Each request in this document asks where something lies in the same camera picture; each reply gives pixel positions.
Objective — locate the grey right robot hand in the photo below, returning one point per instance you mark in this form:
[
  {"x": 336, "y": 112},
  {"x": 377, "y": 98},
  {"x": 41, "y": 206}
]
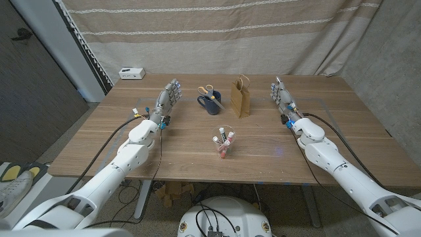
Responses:
[{"x": 284, "y": 98}]

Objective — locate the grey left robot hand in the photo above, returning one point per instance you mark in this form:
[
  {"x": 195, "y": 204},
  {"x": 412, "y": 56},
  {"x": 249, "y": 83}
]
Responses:
[{"x": 166, "y": 100}]

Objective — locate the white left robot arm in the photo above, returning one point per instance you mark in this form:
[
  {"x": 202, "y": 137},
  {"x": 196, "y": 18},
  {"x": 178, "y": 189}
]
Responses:
[{"x": 108, "y": 177}]

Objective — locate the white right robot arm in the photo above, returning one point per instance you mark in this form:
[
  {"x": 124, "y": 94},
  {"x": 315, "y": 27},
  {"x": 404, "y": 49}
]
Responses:
[{"x": 348, "y": 174}]

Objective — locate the brown paper bag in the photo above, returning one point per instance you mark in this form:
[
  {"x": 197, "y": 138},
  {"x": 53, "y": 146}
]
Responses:
[{"x": 240, "y": 102}]

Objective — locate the navy blue mug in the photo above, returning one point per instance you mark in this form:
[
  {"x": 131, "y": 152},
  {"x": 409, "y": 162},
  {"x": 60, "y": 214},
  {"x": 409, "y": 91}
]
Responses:
[{"x": 212, "y": 108}]

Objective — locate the white power strip box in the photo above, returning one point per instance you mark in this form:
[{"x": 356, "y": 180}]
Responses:
[{"x": 131, "y": 73}]

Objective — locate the clear plastic cup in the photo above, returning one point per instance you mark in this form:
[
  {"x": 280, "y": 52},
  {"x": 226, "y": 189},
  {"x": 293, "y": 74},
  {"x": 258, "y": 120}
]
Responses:
[{"x": 215, "y": 131}]

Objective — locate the white capped marker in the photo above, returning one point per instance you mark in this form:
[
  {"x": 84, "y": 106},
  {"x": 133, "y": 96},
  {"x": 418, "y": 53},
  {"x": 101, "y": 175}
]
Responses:
[{"x": 216, "y": 140}]

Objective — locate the white marker black band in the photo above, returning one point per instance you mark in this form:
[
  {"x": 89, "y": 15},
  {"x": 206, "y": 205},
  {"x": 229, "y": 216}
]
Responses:
[{"x": 222, "y": 134}]

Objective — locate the white marker red cap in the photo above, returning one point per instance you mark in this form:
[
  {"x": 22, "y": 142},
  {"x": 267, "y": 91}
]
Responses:
[{"x": 230, "y": 136}]

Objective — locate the beige striped curtain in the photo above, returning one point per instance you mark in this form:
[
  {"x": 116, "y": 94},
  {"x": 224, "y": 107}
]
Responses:
[{"x": 213, "y": 46}]

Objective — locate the pile of wooden blocks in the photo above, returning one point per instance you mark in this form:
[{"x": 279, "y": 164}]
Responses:
[{"x": 174, "y": 191}]

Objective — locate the white table leg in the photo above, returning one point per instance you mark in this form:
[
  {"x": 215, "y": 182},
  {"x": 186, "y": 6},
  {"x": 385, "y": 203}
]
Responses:
[{"x": 143, "y": 200}]

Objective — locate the grey table leg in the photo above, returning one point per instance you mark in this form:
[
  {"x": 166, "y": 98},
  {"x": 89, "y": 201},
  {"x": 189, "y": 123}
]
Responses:
[{"x": 312, "y": 207}]

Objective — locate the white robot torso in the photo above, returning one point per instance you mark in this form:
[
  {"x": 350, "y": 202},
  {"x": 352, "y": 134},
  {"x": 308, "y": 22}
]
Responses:
[{"x": 243, "y": 217}]

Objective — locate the white sneaker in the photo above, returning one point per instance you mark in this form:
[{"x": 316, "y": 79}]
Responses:
[{"x": 14, "y": 191}]

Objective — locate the white door frame post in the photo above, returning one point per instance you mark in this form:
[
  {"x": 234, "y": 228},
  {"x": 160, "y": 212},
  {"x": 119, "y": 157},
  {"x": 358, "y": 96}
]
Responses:
[{"x": 62, "y": 49}]

